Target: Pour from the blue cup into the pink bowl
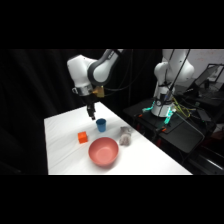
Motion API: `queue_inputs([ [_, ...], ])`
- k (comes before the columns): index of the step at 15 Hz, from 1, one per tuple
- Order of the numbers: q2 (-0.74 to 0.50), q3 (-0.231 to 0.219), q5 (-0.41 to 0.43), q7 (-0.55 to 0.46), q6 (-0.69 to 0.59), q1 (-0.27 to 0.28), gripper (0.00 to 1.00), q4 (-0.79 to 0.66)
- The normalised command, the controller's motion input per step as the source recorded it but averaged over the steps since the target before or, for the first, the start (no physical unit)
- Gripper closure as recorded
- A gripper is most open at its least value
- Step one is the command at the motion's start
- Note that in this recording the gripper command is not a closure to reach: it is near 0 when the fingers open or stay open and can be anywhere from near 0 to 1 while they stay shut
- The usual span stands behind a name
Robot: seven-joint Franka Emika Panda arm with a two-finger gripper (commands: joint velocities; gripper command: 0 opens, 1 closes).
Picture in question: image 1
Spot black curtain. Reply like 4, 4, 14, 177
0, 49, 164, 176

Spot yellow cable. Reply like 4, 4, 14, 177
171, 96, 196, 120

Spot blue plastic cup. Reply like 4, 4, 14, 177
95, 118, 108, 133

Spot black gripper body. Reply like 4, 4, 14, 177
85, 94, 98, 112

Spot black robot stand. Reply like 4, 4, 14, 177
122, 97, 206, 155

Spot grey plush toy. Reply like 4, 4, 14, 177
119, 125, 133, 147

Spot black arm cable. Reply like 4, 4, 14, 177
167, 49, 192, 97

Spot orange cube block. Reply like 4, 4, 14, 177
77, 131, 88, 145

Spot pink plastic bowl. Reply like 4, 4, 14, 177
87, 136, 120, 168

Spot dark laptop screen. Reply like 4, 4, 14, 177
194, 63, 224, 93

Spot tan wrist camera mount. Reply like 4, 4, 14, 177
92, 85, 106, 99

